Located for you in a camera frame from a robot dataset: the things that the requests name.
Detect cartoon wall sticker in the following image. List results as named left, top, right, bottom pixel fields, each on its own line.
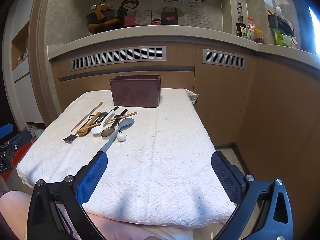
left=101, top=0, right=208, bottom=28

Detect person's pink trousers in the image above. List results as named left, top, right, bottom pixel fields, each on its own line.
left=0, top=190, right=160, bottom=240

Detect wooden spoon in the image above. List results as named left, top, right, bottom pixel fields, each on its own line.
left=76, top=121, right=100, bottom=133
left=77, top=112, right=102, bottom=137

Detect window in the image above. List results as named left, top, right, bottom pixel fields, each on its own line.
left=307, top=5, right=320, bottom=55

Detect black wok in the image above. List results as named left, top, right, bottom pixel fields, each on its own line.
left=86, top=8, right=123, bottom=34

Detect pile of cloths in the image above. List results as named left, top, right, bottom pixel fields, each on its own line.
left=27, top=122, right=45, bottom=140

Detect black utensil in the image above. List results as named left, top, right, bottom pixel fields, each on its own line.
left=97, top=106, right=119, bottom=123

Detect long grey vent grille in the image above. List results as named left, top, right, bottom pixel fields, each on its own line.
left=69, top=46, right=167, bottom=70

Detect yellow-lidded jar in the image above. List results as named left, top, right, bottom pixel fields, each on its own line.
left=253, top=29, right=264, bottom=43

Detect shovel-shaped metal spoon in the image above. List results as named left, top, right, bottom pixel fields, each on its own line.
left=63, top=114, right=97, bottom=143

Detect wooden chopstick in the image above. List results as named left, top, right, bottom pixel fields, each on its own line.
left=71, top=102, right=103, bottom=132
left=104, top=112, right=138, bottom=124

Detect dark sauce bottle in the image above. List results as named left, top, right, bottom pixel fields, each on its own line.
left=236, top=22, right=247, bottom=37

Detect white plastic spoon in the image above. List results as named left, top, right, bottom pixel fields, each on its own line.
left=91, top=111, right=115, bottom=134

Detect short grey vent grille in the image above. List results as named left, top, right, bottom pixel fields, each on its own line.
left=203, top=49, right=247, bottom=69

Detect grey long-handled spoon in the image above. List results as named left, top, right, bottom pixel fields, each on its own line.
left=99, top=117, right=135, bottom=153

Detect white vented column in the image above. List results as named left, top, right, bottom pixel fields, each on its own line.
left=220, top=0, right=253, bottom=34

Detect white woven towel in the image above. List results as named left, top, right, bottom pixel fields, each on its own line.
left=16, top=88, right=237, bottom=229

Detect beige kitchen countertop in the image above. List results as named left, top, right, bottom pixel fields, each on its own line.
left=47, top=24, right=320, bottom=61

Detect dark metal spoon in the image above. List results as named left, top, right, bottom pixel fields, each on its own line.
left=101, top=109, right=128, bottom=138

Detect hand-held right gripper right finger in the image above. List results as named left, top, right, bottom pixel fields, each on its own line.
left=211, top=151, right=293, bottom=240

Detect red box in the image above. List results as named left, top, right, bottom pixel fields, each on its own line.
left=7, top=142, right=34, bottom=180

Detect green plastic bags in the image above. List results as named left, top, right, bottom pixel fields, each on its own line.
left=274, top=29, right=299, bottom=49

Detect brown plastic utensil box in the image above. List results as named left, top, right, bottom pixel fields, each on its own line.
left=109, top=74, right=162, bottom=108

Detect white wall cabinet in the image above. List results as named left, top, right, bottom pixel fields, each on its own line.
left=5, top=0, right=45, bottom=130

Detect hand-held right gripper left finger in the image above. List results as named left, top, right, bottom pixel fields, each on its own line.
left=27, top=151, right=108, bottom=240

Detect yellow-handled kitchen tool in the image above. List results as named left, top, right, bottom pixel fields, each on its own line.
left=90, top=4, right=113, bottom=21

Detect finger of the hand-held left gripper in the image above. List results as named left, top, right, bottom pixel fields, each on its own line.
left=0, top=132, right=32, bottom=155
left=0, top=123, right=13, bottom=139

